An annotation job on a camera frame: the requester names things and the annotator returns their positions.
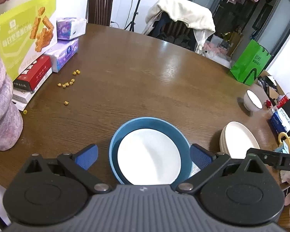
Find pink fuzzy vase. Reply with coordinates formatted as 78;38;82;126
0;29;23;151

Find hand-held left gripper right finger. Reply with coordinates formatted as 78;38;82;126
175;144;266;194

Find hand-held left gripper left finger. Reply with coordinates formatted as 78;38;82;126
24;144;112;194

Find wooden chair with clothes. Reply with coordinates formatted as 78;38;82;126
155;12;199;52

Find scattered yellow dried buds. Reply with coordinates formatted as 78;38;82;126
23;70;81;115

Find pink cloth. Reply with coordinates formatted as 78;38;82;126
203;42;229;55

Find red box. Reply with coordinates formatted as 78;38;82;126
13;55;52;93

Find red label plastic bottle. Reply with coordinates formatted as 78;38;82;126
277;93;290;109

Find small light blue box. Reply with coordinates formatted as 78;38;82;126
275;141;290;153

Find studio light stand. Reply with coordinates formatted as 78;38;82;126
124;0;148;33

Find cardboard box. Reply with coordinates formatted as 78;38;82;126
257;71;286;102

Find green paper bag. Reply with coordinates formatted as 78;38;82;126
230;39;272;86

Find chair draped with clothes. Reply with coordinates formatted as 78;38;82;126
151;12;199;52
142;0;216;54

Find blue tissue pack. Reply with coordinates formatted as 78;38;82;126
269;108;290;133

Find blue bowl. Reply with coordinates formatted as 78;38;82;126
109;117;193;190

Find white bowl black rim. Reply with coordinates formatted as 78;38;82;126
117;129;182;185
243;90;264;113

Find white plush toy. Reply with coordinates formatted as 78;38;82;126
200;50;232;69

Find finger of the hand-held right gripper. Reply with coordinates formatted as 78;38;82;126
246;147;284;168

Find dark wooden chair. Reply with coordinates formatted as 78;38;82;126
85;0;116;26

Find purple tissue pack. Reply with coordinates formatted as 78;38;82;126
56;17;87;41
42;38;79;73

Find clear plastic container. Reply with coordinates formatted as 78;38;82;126
279;170;290;183

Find yellow-green snack box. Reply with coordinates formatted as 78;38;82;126
0;0;57;80

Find white box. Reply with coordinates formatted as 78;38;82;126
11;77;43;111

